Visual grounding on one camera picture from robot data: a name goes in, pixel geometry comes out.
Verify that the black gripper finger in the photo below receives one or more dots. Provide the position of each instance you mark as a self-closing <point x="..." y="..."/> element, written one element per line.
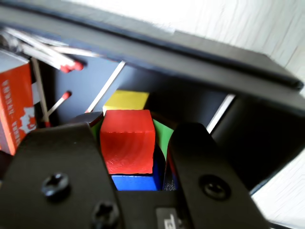
<point x="52" y="152"/>
<point x="197" y="155"/>

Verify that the blue wooden cube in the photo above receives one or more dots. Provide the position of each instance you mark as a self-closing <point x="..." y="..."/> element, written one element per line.
<point x="133" y="182"/>

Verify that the red wooden cube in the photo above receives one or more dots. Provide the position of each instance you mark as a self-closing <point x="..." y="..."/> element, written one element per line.
<point x="126" y="143"/>

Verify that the yellow wooden cube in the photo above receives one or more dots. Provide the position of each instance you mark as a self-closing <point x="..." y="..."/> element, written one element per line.
<point x="126" y="100"/>

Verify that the black box tray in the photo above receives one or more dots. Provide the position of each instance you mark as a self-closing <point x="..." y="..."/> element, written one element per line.
<point x="238" y="119"/>

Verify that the orange matchbox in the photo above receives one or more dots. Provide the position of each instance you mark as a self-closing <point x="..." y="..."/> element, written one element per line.
<point x="14" y="100"/>

